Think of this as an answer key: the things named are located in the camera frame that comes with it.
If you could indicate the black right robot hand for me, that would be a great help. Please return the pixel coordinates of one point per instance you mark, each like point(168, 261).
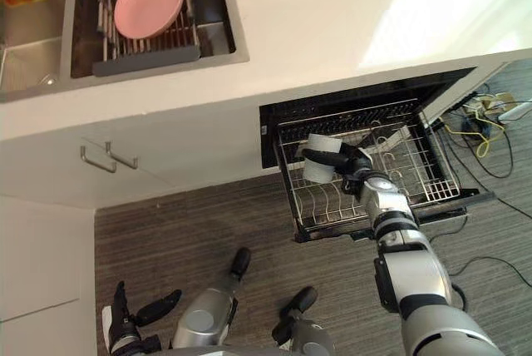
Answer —
point(352, 161)

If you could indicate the grey sink drying rack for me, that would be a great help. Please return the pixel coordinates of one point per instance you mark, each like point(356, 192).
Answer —
point(141, 62)

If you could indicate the silver right robot leg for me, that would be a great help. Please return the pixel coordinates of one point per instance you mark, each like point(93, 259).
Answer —
point(307, 331)

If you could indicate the stainless steel double sink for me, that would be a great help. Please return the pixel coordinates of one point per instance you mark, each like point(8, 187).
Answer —
point(33, 40)

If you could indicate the black dishwasher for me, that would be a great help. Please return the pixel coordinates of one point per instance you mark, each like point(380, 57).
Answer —
point(274, 139)

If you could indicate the white kitchen cabinet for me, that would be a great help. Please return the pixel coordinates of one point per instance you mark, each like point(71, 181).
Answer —
point(166, 139)

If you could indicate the silver left robot leg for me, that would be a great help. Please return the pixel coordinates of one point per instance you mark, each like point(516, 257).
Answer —
point(208, 314)

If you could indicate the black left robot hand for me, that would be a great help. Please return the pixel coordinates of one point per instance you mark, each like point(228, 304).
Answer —
point(123, 319)

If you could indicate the pink plate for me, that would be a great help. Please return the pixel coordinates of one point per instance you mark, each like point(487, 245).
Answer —
point(149, 2)

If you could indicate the silver robot leg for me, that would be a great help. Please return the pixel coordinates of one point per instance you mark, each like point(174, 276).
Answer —
point(208, 314)
point(307, 331)

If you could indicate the white power strip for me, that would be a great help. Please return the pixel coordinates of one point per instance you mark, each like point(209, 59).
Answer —
point(517, 111)

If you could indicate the white cup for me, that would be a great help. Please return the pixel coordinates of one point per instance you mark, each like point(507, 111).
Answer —
point(320, 166)

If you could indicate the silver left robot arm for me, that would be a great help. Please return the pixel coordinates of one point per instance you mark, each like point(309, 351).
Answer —
point(133, 341)

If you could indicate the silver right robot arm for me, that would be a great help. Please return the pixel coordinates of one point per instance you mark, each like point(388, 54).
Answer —
point(415, 273)

